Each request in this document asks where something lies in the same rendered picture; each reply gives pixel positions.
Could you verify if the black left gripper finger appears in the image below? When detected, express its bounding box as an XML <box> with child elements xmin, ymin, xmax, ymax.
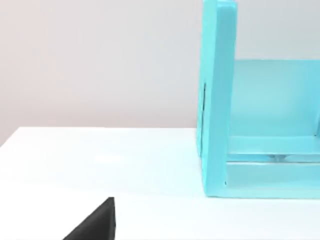
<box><xmin>62</xmin><ymin>196</ymin><xmax>117</xmax><ymax>240</ymax></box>

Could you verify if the light blue rack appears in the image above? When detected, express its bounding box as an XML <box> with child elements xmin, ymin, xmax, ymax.
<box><xmin>196</xmin><ymin>0</ymin><xmax>320</xmax><ymax>200</ymax></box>

